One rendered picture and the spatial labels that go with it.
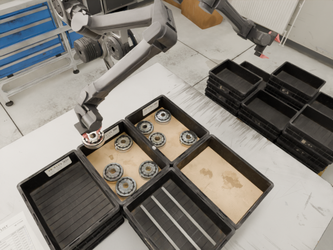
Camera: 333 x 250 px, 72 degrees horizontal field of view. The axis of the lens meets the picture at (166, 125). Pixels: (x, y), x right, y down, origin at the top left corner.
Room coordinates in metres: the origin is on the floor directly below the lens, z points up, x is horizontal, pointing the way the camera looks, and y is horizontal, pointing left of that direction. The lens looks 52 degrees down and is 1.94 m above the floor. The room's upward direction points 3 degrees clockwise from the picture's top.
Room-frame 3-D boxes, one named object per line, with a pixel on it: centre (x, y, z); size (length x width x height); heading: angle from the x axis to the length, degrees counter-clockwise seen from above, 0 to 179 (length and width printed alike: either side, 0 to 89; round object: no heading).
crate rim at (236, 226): (0.50, -0.28, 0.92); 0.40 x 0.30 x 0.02; 45
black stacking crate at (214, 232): (0.29, -0.07, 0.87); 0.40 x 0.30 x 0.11; 45
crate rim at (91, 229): (0.36, 0.43, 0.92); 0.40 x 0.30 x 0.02; 45
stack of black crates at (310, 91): (1.66, -1.17, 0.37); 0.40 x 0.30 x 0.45; 46
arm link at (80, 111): (0.60, 0.34, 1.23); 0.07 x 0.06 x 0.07; 44
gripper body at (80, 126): (0.61, 0.34, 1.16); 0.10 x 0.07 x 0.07; 134
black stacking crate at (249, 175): (0.50, -0.28, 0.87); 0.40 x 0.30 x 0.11; 45
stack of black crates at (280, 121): (1.38, -0.89, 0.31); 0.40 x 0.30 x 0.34; 45
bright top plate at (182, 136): (0.76, -0.13, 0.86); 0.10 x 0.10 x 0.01
